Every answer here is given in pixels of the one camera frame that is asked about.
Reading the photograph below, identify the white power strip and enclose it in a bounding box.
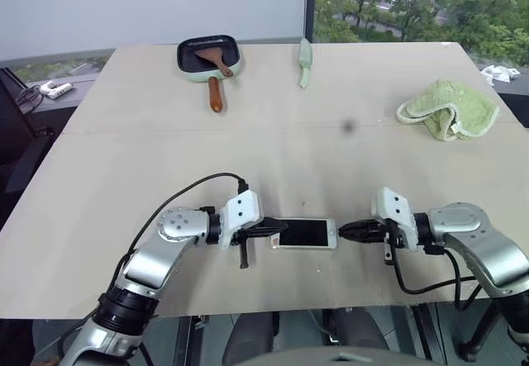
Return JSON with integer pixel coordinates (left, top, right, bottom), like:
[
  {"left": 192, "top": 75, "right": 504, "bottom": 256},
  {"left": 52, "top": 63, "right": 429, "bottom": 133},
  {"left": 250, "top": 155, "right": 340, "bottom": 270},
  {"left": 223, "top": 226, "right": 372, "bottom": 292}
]
[{"left": 39, "top": 79, "right": 75, "bottom": 100}]

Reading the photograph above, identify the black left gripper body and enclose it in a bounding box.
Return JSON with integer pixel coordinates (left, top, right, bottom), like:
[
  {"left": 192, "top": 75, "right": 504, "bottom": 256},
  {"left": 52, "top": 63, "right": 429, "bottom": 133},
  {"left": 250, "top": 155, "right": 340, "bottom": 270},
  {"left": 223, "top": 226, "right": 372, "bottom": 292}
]
[{"left": 231, "top": 221, "right": 260, "bottom": 269}]

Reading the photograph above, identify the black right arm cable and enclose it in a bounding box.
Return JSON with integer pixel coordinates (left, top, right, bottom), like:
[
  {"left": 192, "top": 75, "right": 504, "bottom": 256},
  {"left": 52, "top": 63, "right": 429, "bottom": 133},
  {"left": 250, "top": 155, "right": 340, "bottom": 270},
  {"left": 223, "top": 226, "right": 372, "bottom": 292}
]
[{"left": 388, "top": 245, "right": 484, "bottom": 311}]

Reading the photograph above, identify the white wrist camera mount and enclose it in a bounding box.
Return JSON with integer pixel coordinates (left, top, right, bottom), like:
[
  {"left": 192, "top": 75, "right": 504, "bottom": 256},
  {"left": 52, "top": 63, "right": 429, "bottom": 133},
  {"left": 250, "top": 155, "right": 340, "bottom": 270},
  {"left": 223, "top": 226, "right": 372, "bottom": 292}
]
[
  {"left": 217, "top": 189, "right": 265, "bottom": 252},
  {"left": 370, "top": 187, "right": 419, "bottom": 250}
]

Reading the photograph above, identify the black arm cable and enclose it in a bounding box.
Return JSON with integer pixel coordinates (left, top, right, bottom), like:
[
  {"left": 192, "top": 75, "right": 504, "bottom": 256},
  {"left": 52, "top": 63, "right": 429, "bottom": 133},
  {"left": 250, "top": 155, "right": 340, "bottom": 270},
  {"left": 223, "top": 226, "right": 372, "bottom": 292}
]
[
  {"left": 105, "top": 172, "right": 250, "bottom": 297},
  {"left": 388, "top": 245, "right": 484, "bottom": 311}
]

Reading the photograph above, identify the grey window frame post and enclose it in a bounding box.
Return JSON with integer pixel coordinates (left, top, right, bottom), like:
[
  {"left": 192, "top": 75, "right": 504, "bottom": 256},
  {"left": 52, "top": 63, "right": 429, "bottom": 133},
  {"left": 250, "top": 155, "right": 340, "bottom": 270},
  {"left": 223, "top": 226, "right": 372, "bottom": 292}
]
[{"left": 305, "top": 0, "right": 319, "bottom": 45}]

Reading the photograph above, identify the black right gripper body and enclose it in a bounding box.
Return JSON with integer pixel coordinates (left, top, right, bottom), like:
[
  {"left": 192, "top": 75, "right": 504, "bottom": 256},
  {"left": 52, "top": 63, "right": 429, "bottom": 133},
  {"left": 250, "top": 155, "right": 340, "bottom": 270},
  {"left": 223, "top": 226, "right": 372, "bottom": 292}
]
[{"left": 371, "top": 219, "right": 401, "bottom": 267}]

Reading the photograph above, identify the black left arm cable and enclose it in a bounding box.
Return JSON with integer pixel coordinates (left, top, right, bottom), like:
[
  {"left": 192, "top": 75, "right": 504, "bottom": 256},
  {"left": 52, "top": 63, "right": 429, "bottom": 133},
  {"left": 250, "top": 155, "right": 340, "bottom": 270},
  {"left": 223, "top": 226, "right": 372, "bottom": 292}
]
[{"left": 105, "top": 172, "right": 250, "bottom": 297}]

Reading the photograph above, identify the white gold smartphone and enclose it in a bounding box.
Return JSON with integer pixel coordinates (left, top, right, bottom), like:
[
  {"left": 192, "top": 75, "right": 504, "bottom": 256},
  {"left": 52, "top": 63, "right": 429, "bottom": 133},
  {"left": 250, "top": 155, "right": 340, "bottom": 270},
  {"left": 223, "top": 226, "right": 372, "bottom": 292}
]
[{"left": 270, "top": 216, "right": 338, "bottom": 252}]

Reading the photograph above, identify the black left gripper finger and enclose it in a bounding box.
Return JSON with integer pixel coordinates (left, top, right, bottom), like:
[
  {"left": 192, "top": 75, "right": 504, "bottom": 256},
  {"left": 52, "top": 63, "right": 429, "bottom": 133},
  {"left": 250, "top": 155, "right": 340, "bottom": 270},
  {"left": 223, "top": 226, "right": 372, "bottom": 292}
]
[
  {"left": 256, "top": 216, "right": 289, "bottom": 231},
  {"left": 246, "top": 226, "right": 283, "bottom": 239}
]

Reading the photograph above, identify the green square frying pan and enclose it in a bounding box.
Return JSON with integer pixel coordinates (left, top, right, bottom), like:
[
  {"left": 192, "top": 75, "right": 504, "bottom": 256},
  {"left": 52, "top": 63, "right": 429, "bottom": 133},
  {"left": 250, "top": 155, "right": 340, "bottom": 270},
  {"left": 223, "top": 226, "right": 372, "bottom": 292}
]
[{"left": 176, "top": 33, "right": 246, "bottom": 114}]

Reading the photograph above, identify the grey rounded robot body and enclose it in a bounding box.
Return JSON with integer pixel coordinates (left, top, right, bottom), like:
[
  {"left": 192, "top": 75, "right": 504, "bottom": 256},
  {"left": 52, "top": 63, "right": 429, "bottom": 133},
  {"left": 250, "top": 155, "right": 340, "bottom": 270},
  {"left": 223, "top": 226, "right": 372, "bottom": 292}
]
[{"left": 284, "top": 345, "right": 418, "bottom": 366}]

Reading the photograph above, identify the black table leg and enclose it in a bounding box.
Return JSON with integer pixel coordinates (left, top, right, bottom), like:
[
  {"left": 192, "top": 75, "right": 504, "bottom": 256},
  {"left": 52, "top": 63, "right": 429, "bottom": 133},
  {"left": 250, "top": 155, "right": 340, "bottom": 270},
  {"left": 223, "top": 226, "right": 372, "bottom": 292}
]
[
  {"left": 172, "top": 315, "right": 194, "bottom": 366},
  {"left": 410, "top": 302, "right": 446, "bottom": 362}
]

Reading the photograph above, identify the green terry towel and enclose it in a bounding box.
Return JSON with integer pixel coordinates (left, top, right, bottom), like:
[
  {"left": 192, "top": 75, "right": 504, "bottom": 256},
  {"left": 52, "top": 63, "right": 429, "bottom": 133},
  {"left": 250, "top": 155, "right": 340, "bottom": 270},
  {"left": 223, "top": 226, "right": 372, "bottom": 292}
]
[{"left": 396, "top": 78, "right": 501, "bottom": 142}]

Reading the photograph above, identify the black power strip cable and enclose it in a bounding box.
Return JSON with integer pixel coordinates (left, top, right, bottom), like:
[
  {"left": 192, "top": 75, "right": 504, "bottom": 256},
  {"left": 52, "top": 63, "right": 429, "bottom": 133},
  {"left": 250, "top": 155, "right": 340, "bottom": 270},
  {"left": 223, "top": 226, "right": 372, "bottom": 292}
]
[{"left": 15, "top": 84, "right": 45, "bottom": 114}]

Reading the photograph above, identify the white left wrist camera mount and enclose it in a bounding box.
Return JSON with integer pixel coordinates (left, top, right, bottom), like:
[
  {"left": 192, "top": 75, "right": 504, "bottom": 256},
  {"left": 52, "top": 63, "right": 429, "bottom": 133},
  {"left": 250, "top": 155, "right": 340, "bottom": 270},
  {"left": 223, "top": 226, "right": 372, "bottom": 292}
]
[{"left": 217, "top": 189, "right": 265, "bottom": 252}]

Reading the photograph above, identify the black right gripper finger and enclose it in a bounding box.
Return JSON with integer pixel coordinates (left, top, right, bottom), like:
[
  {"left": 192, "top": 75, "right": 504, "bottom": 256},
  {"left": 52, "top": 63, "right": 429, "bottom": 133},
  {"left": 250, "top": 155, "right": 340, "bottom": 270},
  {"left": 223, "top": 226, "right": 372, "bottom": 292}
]
[
  {"left": 338, "top": 228, "right": 380, "bottom": 244},
  {"left": 343, "top": 218, "right": 379, "bottom": 231}
]

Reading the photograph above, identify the crumpled white plastic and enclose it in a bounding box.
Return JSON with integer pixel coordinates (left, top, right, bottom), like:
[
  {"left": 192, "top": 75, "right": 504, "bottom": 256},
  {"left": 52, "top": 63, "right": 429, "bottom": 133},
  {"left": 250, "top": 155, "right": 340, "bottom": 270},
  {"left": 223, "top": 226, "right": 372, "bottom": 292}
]
[{"left": 479, "top": 64, "right": 522, "bottom": 87}]

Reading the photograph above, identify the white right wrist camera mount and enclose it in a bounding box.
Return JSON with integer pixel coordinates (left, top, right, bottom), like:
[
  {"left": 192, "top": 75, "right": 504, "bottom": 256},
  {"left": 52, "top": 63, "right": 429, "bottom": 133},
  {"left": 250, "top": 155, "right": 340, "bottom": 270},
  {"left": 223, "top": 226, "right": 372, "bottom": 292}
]
[{"left": 370, "top": 187, "right": 419, "bottom": 250}]

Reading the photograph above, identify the brown wooden spatula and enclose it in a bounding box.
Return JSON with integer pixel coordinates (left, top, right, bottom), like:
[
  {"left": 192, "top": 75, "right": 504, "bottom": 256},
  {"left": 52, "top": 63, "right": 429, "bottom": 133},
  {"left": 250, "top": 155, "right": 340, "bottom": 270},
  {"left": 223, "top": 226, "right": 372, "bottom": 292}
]
[{"left": 193, "top": 47, "right": 235, "bottom": 79}]

